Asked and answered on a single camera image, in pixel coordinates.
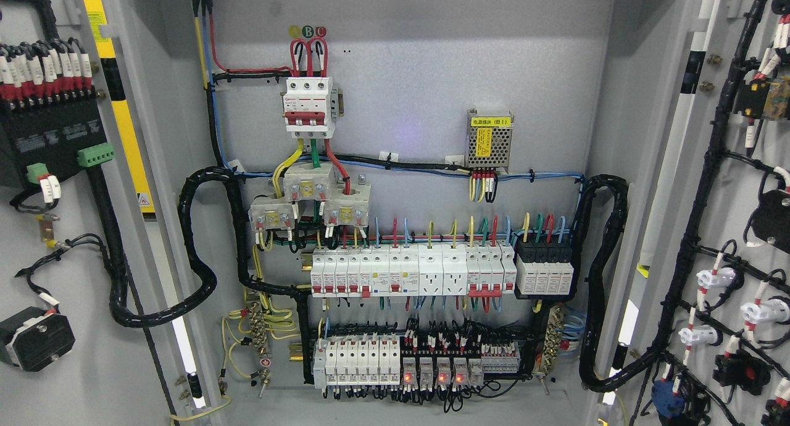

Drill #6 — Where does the grey cabinet door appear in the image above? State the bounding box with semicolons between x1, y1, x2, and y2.
585;0;788;425
2;0;194;425

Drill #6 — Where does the white current transformer right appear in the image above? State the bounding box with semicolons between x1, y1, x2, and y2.
323;184;372;227

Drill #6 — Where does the white current transformer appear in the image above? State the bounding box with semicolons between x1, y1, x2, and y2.
283;162;338;201
323;184;372;227
248;196;298;232

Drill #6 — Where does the white socket breaker row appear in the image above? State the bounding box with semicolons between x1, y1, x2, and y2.
309;243;517;298

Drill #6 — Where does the white current transformer upper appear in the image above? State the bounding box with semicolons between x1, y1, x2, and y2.
283;162;338;201

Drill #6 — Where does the metal mesh power supply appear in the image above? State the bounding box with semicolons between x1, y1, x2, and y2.
465;108;515;171

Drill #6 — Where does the white current transformer left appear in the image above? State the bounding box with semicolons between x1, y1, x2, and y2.
248;196;298;232

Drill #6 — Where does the white red main breaker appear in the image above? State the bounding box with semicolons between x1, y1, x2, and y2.
283;77;338;139

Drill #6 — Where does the relay terminal row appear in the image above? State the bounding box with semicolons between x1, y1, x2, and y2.
312;319;522;398

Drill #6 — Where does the brass ground terminal bar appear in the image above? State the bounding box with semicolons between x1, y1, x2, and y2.
246;301;270;390

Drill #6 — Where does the black digital power meter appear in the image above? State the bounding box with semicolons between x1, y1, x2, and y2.
1;96;106;189

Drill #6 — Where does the black corrugated cable conduit right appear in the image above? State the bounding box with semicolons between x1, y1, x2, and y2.
577;173;630;393

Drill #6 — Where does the black corrugated cable conduit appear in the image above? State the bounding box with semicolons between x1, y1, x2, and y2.
577;173;630;393
89;165;309;328

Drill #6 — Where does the black corrugated cable conduit left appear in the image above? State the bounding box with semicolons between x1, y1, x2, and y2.
89;165;309;328

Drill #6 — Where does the black white rotary switch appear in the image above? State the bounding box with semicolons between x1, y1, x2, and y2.
1;307;75;372

